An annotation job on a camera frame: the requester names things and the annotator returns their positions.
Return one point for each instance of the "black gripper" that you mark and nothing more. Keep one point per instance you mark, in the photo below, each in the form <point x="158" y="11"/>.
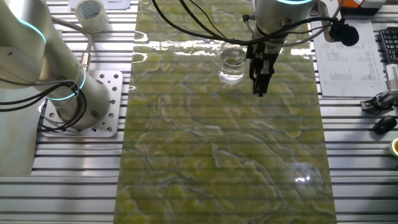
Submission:
<point x="261" y="53"/>

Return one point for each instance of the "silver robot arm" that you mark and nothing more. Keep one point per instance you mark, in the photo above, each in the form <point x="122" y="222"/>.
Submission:
<point x="46" y="62"/>

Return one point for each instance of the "glass beaker with water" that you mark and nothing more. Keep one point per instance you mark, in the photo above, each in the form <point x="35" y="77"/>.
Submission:
<point x="231" y="71"/>

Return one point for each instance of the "empty glass beaker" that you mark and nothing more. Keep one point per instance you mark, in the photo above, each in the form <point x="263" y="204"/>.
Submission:
<point x="145" y="3"/>

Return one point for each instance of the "green marble pattern mat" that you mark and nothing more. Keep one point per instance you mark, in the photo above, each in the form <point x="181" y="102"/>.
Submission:
<point x="217" y="149"/>

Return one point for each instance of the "paper sheet with printed table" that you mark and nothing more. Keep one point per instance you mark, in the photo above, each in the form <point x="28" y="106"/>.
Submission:
<point x="348" y="68"/>

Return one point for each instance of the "orange grey device box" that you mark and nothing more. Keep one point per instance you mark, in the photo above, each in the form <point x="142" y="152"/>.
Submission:
<point x="349" y="3"/>

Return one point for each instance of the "black computer mouse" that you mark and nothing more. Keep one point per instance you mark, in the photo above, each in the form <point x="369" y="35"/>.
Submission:
<point x="385" y="125"/>

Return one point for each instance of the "black keyboard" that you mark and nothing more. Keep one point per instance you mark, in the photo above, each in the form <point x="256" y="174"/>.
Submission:
<point x="390" y="43"/>

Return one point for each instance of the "yellowish tape roll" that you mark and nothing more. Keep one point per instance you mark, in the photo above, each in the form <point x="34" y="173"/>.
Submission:
<point x="395" y="147"/>

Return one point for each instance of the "paper sheet with text lines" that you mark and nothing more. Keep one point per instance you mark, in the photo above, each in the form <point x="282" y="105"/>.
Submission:
<point x="112" y="3"/>

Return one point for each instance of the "white tape roll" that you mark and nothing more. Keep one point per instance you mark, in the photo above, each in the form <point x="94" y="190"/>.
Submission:
<point x="91" y="15"/>

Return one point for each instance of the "metal camera clamp stand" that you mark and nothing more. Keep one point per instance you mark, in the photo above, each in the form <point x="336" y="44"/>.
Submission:
<point x="377" y="101"/>

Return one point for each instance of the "silver ribbed camera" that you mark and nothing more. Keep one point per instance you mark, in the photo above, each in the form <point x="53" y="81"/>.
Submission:
<point x="393" y="77"/>

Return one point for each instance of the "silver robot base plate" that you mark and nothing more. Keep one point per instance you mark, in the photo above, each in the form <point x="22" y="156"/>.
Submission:
<point x="113" y="93"/>

